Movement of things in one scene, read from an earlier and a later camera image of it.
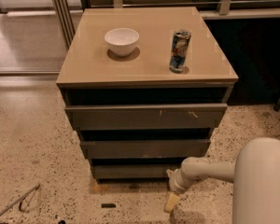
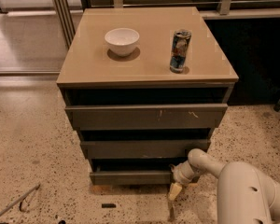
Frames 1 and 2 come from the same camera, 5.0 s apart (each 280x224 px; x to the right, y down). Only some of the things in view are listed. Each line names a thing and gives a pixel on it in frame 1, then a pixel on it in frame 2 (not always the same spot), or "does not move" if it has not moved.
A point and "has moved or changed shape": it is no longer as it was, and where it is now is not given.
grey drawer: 112,171 has moved or changed shape
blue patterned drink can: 179,49 does not move
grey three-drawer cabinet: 145,88 does not move
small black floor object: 108,205 does not move
